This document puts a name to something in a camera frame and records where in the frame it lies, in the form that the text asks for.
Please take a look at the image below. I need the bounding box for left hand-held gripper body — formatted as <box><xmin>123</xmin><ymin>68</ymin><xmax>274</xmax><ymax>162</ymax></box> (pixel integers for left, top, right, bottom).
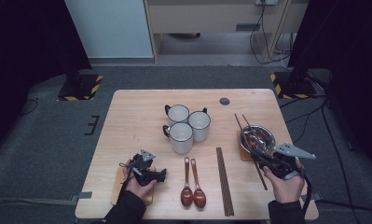
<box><xmin>130</xmin><ymin>148</ymin><xmax>157</xmax><ymax>185</ymax></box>

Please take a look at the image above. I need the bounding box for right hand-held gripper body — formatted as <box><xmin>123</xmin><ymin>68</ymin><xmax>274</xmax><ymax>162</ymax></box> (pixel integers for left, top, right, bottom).
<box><xmin>261</xmin><ymin>141</ymin><xmax>317</xmax><ymax>181</ymax></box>

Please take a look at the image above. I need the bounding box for reddish brown wooden spoon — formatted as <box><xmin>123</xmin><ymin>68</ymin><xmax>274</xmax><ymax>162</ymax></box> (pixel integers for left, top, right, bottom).
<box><xmin>190</xmin><ymin>158</ymin><xmax>207</xmax><ymax>209</ymax></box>
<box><xmin>243</xmin><ymin>133</ymin><xmax>269</xmax><ymax>152</ymax></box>
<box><xmin>180</xmin><ymin>157</ymin><xmax>194</xmax><ymax>207</ymax></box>

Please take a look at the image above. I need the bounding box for square carved wooden coaster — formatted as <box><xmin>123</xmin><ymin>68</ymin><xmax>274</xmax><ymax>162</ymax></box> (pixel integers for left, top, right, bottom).
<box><xmin>235</xmin><ymin>130</ymin><xmax>256</xmax><ymax>162</ymax></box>
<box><xmin>110</xmin><ymin>165</ymin><xmax>156</xmax><ymax>207</ymax></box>

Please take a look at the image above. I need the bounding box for stainless steel bowl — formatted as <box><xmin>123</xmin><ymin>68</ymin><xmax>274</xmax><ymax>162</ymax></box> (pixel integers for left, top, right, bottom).
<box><xmin>239</xmin><ymin>124</ymin><xmax>277</xmax><ymax>157</ymax></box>

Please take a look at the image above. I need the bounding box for bundle of brown chopsticks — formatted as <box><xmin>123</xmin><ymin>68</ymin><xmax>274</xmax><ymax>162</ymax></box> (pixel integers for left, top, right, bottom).
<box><xmin>215</xmin><ymin>147</ymin><xmax>235</xmax><ymax>217</ymax></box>

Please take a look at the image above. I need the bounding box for white enamel mug black rim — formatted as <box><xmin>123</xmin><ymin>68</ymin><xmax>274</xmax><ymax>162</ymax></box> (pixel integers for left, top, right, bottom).
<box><xmin>164</xmin><ymin>104</ymin><xmax>191</xmax><ymax>126</ymax></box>
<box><xmin>187</xmin><ymin>107</ymin><xmax>212</xmax><ymax>143</ymax></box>
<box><xmin>162</xmin><ymin>121</ymin><xmax>194</xmax><ymax>154</ymax></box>

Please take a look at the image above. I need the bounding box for person's left hand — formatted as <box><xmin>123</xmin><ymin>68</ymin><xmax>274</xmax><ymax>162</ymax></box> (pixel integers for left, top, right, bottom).
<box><xmin>124</xmin><ymin>160</ymin><xmax>158</xmax><ymax>200</ymax></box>

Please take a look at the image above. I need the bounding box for person's right hand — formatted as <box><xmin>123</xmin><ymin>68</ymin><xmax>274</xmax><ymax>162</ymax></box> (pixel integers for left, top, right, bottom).
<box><xmin>263</xmin><ymin>158</ymin><xmax>306</xmax><ymax>204</ymax></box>

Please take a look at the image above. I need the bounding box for black hazard-striped stand base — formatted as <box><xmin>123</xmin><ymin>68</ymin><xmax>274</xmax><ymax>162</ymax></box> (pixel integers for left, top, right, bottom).
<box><xmin>57</xmin><ymin>74</ymin><xmax>103</xmax><ymax>102</ymax></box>
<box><xmin>269</xmin><ymin>71</ymin><xmax>318</xmax><ymax>100</ymax></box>

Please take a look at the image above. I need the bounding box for black curtain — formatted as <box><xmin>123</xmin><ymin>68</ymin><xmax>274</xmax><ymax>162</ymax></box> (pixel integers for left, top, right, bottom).
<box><xmin>287</xmin><ymin>0</ymin><xmax>372</xmax><ymax>175</ymax></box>
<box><xmin>0</xmin><ymin>0</ymin><xmax>93</xmax><ymax>162</ymax></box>

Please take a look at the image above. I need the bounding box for white panel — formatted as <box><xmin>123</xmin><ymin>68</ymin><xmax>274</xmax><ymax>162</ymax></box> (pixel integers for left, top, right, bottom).
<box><xmin>64</xmin><ymin>0</ymin><xmax>155</xmax><ymax>59</ymax></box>

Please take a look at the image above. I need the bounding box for light wooden desk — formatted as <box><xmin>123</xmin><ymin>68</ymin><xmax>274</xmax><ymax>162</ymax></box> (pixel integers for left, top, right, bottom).
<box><xmin>143</xmin><ymin>0</ymin><xmax>310</xmax><ymax>64</ymax></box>

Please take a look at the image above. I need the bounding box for white power strip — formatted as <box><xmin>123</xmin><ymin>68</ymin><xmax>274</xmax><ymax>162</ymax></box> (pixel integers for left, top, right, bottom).
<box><xmin>255</xmin><ymin>0</ymin><xmax>280</xmax><ymax>7</ymax></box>

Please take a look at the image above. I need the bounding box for left hand-held gripper black cable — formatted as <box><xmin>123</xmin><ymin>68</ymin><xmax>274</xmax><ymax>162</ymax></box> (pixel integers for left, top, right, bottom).
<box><xmin>118</xmin><ymin>161</ymin><xmax>135</xmax><ymax>195</ymax></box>

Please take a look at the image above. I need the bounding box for hand-held gripper black cable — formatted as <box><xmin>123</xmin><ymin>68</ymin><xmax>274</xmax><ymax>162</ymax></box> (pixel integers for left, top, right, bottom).
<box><xmin>299</xmin><ymin>174</ymin><xmax>314</xmax><ymax>220</ymax></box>
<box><xmin>118</xmin><ymin>161</ymin><xmax>135</xmax><ymax>195</ymax></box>

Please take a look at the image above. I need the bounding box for right hand-held gripper black cable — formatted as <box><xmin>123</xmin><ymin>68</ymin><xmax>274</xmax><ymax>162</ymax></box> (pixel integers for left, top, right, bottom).
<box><xmin>299</xmin><ymin>174</ymin><xmax>314</xmax><ymax>220</ymax></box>

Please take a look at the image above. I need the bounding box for thin black floor cable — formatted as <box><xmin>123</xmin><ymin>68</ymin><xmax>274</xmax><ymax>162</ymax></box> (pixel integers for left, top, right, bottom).
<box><xmin>20</xmin><ymin>97</ymin><xmax>39</xmax><ymax>117</ymax></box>

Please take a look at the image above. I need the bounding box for black hanging cable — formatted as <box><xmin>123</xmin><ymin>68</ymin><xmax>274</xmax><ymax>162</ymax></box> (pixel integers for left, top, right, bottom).
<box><xmin>249</xmin><ymin>3</ymin><xmax>292</xmax><ymax>66</ymax></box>

